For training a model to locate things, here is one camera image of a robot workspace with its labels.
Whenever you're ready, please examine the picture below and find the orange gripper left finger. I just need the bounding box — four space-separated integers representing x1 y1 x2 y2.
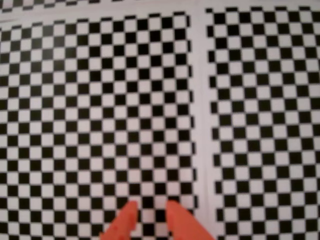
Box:
99 200 139 240

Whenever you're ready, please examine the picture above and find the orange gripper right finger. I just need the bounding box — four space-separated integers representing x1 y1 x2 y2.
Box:
165 199 216 240

